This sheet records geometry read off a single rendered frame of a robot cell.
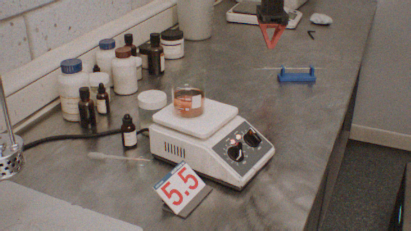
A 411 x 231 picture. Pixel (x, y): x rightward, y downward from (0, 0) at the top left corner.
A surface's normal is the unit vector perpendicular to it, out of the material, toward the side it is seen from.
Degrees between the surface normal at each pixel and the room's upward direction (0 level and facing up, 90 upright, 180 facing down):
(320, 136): 0
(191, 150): 90
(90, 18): 90
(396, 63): 90
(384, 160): 0
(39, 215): 0
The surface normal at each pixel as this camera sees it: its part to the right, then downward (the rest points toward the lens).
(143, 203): 0.00, -0.88
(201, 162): -0.55, 0.40
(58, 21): 0.92, 0.19
